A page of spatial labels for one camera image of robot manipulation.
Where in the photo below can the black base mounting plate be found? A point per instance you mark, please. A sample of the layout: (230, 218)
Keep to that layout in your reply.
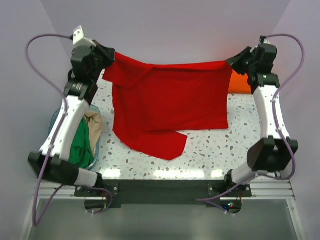
(163, 192)

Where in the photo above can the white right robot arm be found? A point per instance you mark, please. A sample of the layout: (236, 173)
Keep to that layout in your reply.
(275, 150)

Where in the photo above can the beige t shirt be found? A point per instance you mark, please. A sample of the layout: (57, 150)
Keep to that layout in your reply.
(95, 127)

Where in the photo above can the red t shirt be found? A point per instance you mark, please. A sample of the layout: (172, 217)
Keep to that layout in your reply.
(153, 103)

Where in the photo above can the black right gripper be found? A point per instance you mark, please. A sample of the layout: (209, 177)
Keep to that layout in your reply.
(235, 62)

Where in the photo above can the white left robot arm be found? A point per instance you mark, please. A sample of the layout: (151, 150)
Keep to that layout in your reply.
(51, 162)

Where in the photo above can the folded orange t shirt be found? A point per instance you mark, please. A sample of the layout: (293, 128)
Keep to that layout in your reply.
(239, 84)

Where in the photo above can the aluminium frame rail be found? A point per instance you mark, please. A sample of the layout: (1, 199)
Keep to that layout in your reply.
(261, 189)

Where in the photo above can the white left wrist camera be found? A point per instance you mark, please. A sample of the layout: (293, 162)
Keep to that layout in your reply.
(79, 38)

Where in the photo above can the green t shirt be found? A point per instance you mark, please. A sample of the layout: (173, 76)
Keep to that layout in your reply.
(81, 153)

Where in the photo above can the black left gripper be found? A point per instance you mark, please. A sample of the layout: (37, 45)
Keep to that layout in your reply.
(108, 53)

